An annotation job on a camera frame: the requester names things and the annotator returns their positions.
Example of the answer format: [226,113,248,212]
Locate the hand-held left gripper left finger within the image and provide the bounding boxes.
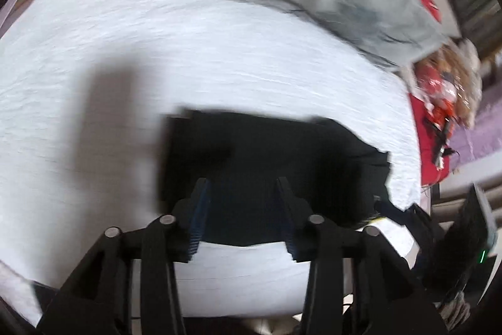
[37,177,213,335]

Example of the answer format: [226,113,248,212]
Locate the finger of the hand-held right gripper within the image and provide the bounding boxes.
[374,199,434,255]

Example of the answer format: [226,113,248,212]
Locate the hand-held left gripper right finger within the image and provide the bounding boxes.
[275,176,450,335]

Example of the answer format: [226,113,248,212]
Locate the black pants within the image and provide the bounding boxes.
[159,106,393,247]

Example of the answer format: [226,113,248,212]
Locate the purple cloth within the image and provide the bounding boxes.
[447,87,502,173]

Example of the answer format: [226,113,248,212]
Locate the black cable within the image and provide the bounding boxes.
[423,114,457,168]

